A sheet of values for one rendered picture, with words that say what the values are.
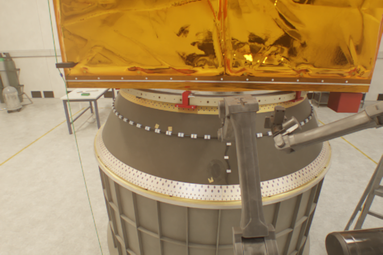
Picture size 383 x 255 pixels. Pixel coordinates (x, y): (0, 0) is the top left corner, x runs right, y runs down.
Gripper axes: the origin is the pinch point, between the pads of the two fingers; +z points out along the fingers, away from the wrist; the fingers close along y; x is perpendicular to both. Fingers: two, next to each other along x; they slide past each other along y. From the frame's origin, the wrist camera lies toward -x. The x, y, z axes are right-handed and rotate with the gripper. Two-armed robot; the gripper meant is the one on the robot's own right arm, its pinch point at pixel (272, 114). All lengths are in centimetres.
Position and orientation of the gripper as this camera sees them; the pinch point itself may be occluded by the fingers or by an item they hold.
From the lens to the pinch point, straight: 121.7
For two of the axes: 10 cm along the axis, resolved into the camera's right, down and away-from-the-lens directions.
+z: 1.7, -4.9, 8.6
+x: 0.3, 8.7, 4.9
